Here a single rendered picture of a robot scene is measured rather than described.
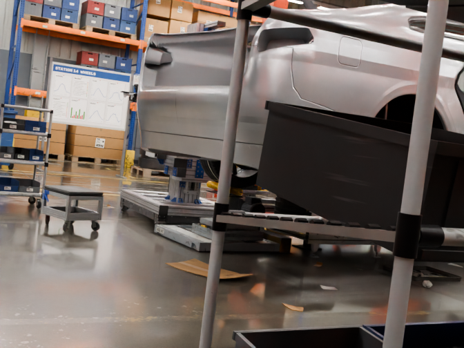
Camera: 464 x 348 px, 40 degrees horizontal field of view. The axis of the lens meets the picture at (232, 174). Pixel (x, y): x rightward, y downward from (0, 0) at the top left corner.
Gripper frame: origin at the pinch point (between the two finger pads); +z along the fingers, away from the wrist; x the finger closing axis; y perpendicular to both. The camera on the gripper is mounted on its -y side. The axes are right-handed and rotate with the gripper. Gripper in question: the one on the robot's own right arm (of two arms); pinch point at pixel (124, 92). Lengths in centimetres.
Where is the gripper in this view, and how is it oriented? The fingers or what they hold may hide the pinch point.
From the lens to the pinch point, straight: 604.4
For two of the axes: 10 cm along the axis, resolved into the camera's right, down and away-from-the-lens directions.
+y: -2.0, 9.7, 1.6
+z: -7.5, -0.5, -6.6
